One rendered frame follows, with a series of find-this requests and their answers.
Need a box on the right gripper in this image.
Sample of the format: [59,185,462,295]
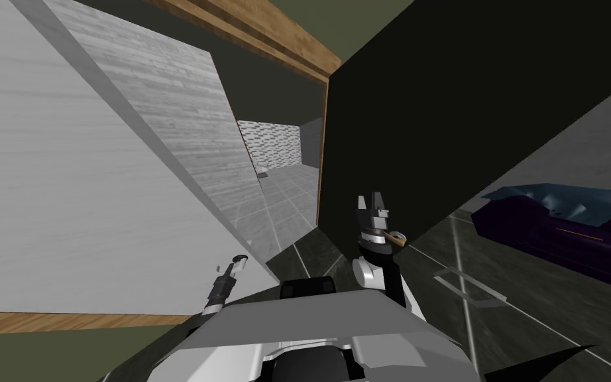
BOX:
[357,191,391,233]

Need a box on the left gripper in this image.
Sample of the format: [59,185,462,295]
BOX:
[224,254,250,279]

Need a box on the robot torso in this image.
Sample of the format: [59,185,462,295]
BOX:
[101,275,484,382]

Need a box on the dark door leaf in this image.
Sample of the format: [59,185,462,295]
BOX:
[317,0,611,262]

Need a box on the purple sofa with blue cushion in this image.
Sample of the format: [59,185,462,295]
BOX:
[469,182,611,296]

